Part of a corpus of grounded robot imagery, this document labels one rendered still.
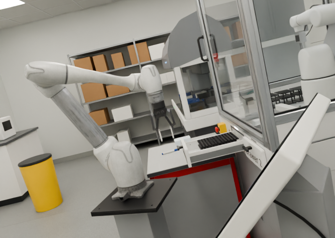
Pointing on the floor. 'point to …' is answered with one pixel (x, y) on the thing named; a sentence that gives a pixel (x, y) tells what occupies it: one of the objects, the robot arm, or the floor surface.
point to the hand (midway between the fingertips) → (166, 134)
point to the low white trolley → (196, 191)
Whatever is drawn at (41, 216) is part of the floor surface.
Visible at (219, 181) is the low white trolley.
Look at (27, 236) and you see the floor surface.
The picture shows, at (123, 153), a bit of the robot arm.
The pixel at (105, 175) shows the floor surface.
